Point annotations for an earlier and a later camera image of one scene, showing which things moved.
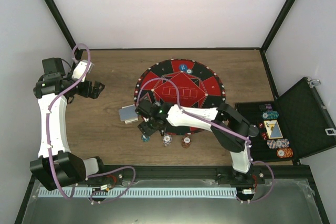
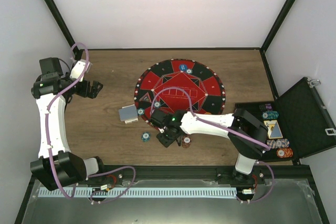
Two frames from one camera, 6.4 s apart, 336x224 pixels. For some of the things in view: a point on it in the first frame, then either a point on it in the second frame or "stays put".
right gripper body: x=150 y=130 → x=169 y=139
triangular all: x=146 y=97 stays put
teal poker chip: x=145 y=139 stays put
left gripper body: x=86 y=92 stays put
